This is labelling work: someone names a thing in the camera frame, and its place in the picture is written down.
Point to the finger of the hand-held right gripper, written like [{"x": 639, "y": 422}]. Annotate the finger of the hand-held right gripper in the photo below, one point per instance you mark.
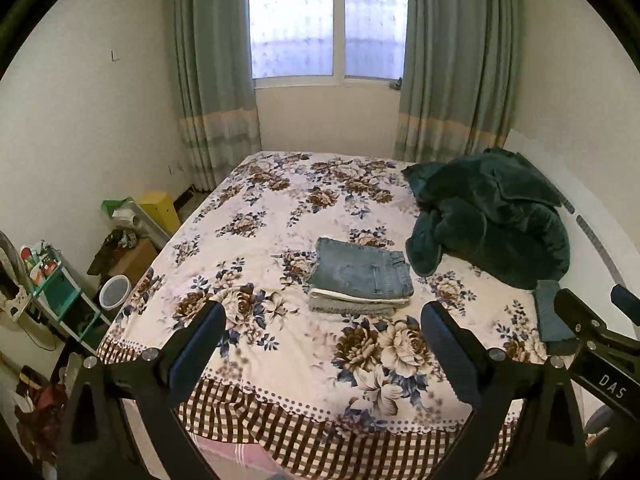
[
  {"x": 629, "y": 305},
  {"x": 580, "y": 315}
]

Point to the long grey-white carton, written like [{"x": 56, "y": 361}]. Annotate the long grey-white carton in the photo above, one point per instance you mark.
[{"x": 145, "y": 225}]

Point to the dark bag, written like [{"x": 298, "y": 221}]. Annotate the dark bag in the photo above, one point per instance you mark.
[{"x": 107, "y": 252}]

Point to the teal striped curtain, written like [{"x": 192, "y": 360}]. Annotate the teal striped curtain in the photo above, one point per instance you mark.
[
  {"x": 215, "y": 75},
  {"x": 450, "y": 60}
]

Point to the window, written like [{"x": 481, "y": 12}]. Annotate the window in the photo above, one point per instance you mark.
[{"x": 327, "y": 22}]

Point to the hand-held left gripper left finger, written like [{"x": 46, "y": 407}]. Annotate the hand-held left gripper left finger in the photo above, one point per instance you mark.
[{"x": 199, "y": 347}]

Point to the white standing fan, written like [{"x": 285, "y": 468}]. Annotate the white standing fan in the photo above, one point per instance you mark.
[{"x": 12, "y": 285}]

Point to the folded grey pants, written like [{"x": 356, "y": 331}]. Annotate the folded grey pants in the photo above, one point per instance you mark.
[{"x": 345, "y": 305}]

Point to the bed with floral sheet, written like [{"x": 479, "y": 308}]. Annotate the bed with floral sheet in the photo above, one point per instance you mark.
[{"x": 280, "y": 240}]

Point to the brown cardboard box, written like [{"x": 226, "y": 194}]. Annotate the brown cardboard box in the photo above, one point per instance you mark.
[{"x": 135, "y": 260}]

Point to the white bucket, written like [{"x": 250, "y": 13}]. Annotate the white bucket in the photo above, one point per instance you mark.
[{"x": 114, "y": 292}]

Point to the folded blue denim pants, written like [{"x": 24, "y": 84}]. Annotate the folded blue denim pants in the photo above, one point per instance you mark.
[{"x": 362, "y": 270}]

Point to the white headboard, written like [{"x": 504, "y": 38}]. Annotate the white headboard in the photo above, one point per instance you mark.
[{"x": 590, "y": 195}]

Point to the teal shelf rack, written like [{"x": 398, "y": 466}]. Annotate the teal shelf rack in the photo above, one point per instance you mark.
[{"x": 60, "y": 290}]

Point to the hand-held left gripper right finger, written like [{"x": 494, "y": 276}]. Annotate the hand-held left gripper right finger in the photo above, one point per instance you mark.
[{"x": 446, "y": 347}]

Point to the red clothes pile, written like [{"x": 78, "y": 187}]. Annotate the red clothes pile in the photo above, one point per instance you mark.
[{"x": 42, "y": 410}]

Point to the green box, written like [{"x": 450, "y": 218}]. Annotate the green box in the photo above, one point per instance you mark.
[{"x": 116, "y": 207}]

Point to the yellow box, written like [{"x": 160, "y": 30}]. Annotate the yellow box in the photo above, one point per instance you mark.
[{"x": 161, "y": 212}]

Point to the pink striped cloth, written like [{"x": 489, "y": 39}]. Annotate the pink striped cloth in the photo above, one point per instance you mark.
[{"x": 235, "y": 460}]

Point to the dark green fleece blanket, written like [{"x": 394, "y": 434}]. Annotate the dark green fleece blanket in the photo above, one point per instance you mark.
[{"x": 495, "y": 220}]

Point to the dark blue-grey pants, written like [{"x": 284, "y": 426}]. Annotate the dark blue-grey pants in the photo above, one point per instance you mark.
[{"x": 550, "y": 317}]

